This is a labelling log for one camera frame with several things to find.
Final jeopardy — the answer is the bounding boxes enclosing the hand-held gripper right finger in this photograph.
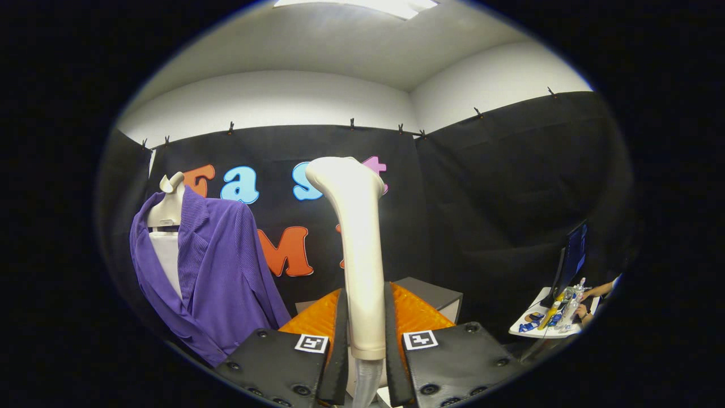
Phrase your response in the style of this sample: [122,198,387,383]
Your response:
[384,282,524,408]

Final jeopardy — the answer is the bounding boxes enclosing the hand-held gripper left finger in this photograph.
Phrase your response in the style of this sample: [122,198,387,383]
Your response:
[214,288,349,408]

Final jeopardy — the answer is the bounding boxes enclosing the white garment steamer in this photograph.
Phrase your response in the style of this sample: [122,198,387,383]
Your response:
[305,156,389,408]

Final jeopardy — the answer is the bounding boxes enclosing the purple corduroy jacket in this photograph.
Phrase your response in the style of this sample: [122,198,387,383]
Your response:
[129,186,292,368]

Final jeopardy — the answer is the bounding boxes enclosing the grey cabinet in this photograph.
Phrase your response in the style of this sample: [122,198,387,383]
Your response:
[295,277,464,325]

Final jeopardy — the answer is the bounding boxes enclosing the white side desk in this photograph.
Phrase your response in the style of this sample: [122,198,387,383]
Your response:
[508,286,601,339]

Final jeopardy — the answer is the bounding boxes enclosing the yellow bottle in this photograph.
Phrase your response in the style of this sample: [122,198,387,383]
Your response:
[537,290,567,330]

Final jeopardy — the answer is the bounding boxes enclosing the clear plastic bottle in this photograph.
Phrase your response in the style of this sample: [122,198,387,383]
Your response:
[558,278,587,329]

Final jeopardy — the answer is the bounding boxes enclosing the computer monitor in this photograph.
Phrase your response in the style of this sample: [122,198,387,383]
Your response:
[552,222,588,301]

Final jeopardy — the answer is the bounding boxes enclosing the white mannequin torso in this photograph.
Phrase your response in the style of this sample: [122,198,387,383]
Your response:
[146,172,187,301]

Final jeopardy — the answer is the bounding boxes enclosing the row of black clips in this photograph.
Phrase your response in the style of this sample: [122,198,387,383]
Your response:
[140,86,558,151]

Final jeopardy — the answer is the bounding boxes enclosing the ceiling light panel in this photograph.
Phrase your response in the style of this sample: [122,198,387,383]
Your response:
[274,0,440,20]

